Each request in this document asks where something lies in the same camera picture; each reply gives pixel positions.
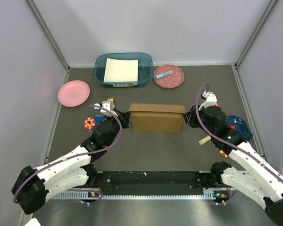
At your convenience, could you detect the blue eraser block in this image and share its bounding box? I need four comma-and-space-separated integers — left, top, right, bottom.
94, 115, 104, 124

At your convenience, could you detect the white object bottom corner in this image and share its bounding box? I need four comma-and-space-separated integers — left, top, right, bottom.
25, 218, 41, 226

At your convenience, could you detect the light blue chalk stick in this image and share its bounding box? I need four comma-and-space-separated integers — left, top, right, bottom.
155, 71, 173, 79

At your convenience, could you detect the plain pink plate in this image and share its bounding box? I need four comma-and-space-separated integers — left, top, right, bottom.
58, 80, 90, 107

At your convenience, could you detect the teal plastic basin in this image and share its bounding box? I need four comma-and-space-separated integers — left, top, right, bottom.
94, 52, 154, 88

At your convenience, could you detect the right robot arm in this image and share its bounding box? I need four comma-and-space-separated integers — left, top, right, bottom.
183, 105, 283, 226

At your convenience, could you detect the pink flower toy left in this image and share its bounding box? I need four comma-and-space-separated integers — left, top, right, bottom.
84, 117, 96, 130

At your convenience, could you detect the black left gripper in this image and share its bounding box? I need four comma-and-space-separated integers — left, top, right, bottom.
106, 110, 132, 147

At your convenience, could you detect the orange crab toy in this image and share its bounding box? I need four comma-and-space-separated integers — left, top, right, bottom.
229, 125, 237, 130

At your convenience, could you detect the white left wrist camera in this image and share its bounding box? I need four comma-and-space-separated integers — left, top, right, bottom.
93, 100, 114, 117

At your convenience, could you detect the dark blue leaf plate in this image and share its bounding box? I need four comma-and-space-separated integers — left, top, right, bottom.
226, 115, 253, 141

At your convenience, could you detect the brown cardboard box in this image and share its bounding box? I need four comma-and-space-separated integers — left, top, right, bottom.
129, 103, 185, 133

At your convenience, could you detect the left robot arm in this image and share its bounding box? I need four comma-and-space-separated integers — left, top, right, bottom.
11, 111, 130, 215

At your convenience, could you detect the grey slotted cable duct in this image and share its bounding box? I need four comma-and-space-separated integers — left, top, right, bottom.
52, 190, 230, 201

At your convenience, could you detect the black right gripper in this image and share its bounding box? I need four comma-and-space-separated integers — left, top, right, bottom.
183, 104, 216, 137

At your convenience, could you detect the orange sun flower toy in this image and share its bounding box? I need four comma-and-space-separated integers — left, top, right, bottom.
220, 150, 228, 158

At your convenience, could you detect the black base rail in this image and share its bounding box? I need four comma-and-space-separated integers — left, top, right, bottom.
84, 171, 229, 190

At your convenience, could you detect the white paper sheet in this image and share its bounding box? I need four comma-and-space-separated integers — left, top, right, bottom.
104, 58, 139, 82

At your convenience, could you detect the pale yellow highlighter pen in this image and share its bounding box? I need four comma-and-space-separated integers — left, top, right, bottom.
199, 136, 211, 145

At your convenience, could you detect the pink dotted plate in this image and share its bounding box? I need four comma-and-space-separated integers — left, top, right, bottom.
153, 65, 184, 89

